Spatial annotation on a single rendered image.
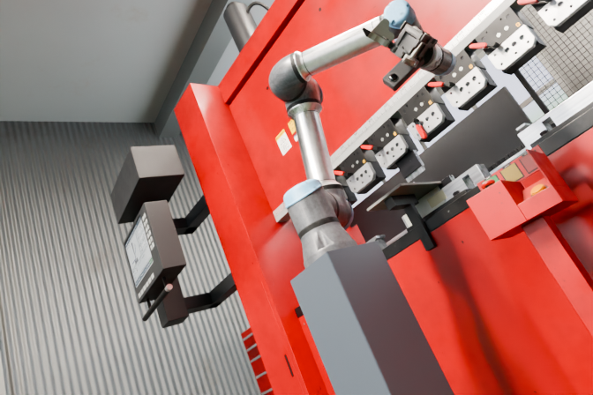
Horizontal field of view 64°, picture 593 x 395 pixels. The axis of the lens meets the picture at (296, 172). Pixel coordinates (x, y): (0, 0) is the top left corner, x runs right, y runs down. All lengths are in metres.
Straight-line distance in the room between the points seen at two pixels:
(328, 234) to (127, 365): 2.91
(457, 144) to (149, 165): 1.57
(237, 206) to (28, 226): 2.17
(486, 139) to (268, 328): 1.36
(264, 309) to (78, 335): 1.89
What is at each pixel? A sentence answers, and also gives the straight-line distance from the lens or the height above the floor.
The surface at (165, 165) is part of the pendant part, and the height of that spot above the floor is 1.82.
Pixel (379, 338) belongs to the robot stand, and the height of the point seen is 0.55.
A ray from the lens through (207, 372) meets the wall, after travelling 4.11.
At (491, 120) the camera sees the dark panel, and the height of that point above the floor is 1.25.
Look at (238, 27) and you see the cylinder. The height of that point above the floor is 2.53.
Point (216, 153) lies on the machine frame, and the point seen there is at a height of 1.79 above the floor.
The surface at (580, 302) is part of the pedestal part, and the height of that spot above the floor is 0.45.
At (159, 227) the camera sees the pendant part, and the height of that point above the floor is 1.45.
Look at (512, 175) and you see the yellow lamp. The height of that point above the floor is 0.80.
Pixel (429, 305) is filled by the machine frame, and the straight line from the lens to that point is 1.84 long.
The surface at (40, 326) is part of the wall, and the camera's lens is 3.93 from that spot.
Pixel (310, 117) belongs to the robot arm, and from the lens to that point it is 1.49.
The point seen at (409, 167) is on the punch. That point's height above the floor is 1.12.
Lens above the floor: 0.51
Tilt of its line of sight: 24 degrees up
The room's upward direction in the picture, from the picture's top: 24 degrees counter-clockwise
